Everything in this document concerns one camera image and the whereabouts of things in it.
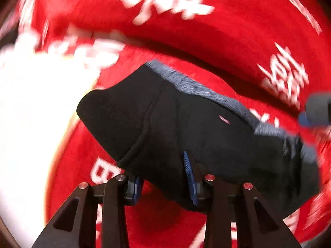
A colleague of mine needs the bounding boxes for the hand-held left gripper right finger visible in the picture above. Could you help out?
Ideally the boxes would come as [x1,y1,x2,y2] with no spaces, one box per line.
[182,151,302,248]

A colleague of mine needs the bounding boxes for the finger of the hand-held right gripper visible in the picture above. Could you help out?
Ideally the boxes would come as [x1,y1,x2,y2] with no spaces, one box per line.
[297,92,331,128]

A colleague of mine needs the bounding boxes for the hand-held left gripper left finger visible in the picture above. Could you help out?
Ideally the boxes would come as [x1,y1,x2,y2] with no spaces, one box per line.
[32,174,141,248]

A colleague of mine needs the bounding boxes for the black pants with patterned trim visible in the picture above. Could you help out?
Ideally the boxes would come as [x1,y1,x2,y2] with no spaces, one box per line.
[76,59,322,216]

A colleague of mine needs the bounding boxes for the cream folded cloth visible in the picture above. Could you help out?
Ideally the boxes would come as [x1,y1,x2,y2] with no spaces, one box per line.
[0,37,105,239]

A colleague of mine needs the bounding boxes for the red printed blanket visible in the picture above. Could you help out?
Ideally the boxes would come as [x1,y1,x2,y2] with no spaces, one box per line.
[0,0,331,248]

